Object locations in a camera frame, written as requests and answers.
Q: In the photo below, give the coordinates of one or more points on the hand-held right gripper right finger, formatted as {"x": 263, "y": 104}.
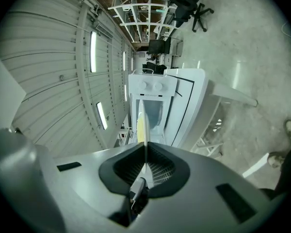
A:
{"x": 196, "y": 203}

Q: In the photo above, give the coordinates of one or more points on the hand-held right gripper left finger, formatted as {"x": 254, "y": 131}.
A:
{"x": 87, "y": 186}

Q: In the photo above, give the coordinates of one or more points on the white plate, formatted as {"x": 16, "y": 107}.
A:
{"x": 147, "y": 135}

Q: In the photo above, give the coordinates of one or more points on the white microwave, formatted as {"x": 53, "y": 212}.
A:
{"x": 150, "y": 86}

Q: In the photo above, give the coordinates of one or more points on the ceiling light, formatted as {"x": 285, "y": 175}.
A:
{"x": 101, "y": 115}
{"x": 123, "y": 61}
{"x": 93, "y": 51}
{"x": 125, "y": 92}

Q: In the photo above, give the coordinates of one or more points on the white stool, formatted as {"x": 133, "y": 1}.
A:
{"x": 209, "y": 130}

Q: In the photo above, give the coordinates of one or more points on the person's dark trousers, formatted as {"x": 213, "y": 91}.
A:
{"x": 289, "y": 171}

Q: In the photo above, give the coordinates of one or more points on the white table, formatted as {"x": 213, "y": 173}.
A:
{"x": 198, "y": 86}

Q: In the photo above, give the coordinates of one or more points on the ceiling air vent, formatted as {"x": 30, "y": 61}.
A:
{"x": 104, "y": 31}

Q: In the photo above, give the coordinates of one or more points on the black monitor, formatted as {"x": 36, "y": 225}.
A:
{"x": 157, "y": 46}

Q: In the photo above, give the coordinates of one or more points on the white metal shelf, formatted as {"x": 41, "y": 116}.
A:
{"x": 140, "y": 16}

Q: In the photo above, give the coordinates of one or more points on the black office chair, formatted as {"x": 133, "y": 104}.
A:
{"x": 184, "y": 6}

